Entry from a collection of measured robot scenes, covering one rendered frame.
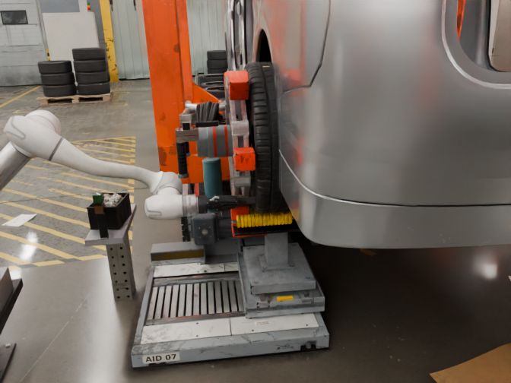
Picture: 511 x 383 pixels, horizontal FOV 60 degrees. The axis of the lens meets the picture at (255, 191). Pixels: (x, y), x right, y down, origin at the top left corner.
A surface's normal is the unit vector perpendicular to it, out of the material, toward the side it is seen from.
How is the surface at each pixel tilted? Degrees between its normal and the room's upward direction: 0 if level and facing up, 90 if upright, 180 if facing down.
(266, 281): 0
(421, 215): 104
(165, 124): 90
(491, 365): 1
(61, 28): 90
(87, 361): 0
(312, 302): 90
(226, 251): 90
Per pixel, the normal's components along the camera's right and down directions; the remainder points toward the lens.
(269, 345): 0.11, 0.33
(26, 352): -0.03, -0.94
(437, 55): -0.20, 0.32
